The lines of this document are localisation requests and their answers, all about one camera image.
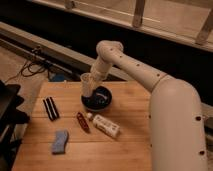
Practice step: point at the black white striped eraser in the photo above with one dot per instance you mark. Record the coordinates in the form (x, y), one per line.
(51, 108)

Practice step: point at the blue object on floor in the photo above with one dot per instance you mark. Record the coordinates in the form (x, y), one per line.
(57, 78)

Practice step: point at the black chair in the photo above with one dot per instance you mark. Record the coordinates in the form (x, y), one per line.
(10, 116)

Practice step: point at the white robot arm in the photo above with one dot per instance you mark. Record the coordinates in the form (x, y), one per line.
(177, 134)

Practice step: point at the white tube with cap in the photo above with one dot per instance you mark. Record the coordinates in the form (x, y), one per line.
(104, 124)

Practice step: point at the blue sponge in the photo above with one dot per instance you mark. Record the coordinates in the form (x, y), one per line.
(59, 144)

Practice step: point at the dark ceramic bowl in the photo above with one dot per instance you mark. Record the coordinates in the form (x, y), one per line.
(100, 99)

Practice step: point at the white ceramic cup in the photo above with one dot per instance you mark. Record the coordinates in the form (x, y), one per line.
(88, 84)

